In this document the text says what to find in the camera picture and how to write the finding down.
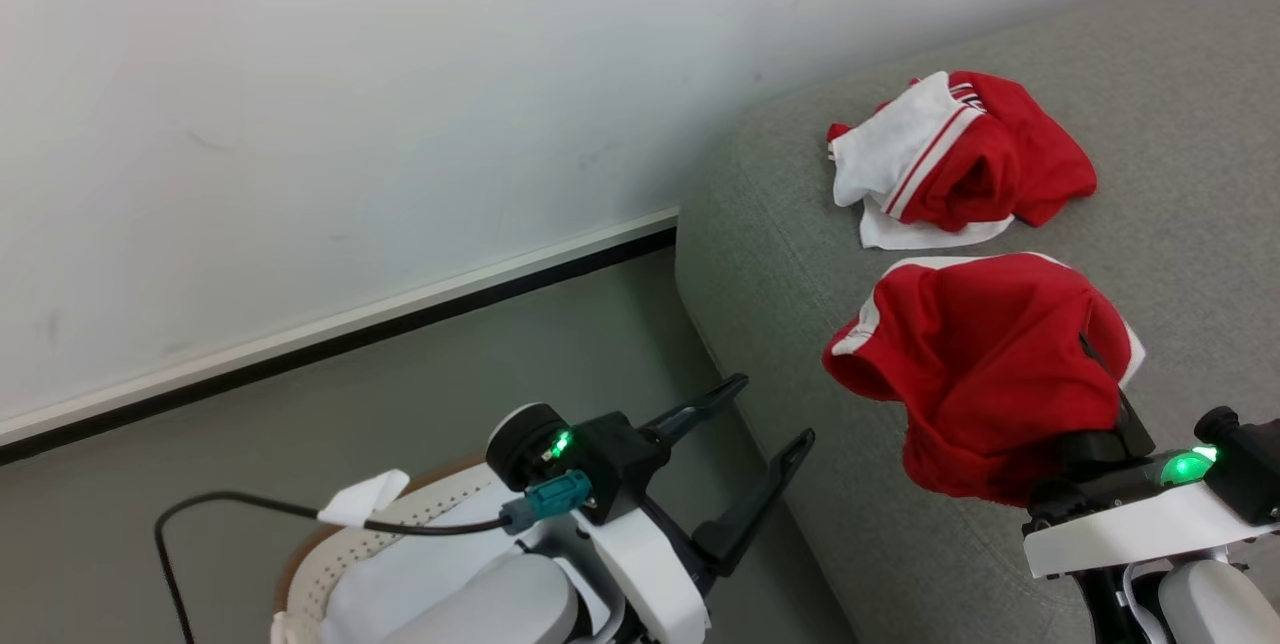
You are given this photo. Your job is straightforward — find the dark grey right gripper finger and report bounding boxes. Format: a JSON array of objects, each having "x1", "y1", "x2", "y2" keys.
[{"x1": 1080, "y1": 334, "x2": 1151, "y2": 455}]

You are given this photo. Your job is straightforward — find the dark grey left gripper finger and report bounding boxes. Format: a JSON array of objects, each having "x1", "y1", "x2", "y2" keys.
[
  {"x1": 638, "y1": 373, "x2": 750, "y2": 450},
  {"x1": 692, "y1": 428, "x2": 816, "y2": 580}
]

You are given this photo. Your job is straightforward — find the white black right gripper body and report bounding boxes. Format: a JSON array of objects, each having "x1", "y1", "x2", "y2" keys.
[{"x1": 1022, "y1": 431, "x2": 1280, "y2": 580}]

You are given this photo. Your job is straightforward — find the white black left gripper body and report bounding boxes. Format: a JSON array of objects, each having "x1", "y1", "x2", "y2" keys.
[{"x1": 572, "y1": 411, "x2": 716, "y2": 644}]

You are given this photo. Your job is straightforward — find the red garment with white trim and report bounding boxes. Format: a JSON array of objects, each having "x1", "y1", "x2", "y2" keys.
[{"x1": 822, "y1": 252, "x2": 1147, "y2": 508}]

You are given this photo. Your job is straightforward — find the red garment with white stripes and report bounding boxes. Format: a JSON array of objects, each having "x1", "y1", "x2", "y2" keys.
[{"x1": 826, "y1": 70, "x2": 1099, "y2": 251}]

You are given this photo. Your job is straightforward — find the grey fabric sofa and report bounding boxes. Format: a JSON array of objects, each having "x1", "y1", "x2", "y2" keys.
[{"x1": 675, "y1": 0, "x2": 1280, "y2": 644}]

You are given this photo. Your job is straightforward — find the white laundry basket brown rim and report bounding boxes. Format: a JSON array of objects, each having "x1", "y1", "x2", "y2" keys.
[{"x1": 270, "y1": 459, "x2": 521, "y2": 644}]

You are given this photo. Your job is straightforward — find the white and black baseboard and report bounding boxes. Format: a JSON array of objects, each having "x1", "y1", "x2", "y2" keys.
[{"x1": 0, "y1": 207, "x2": 681, "y2": 467}]

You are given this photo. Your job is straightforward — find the teal cable connector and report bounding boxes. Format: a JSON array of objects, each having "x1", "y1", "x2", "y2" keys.
[{"x1": 500, "y1": 471, "x2": 593, "y2": 535}]

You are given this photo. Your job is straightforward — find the white cable tag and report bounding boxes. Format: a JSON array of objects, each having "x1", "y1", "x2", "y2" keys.
[{"x1": 318, "y1": 469, "x2": 411, "y2": 528}]

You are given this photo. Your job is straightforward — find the thin black cable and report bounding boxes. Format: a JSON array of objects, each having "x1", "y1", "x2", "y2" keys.
[{"x1": 155, "y1": 491, "x2": 521, "y2": 644}]

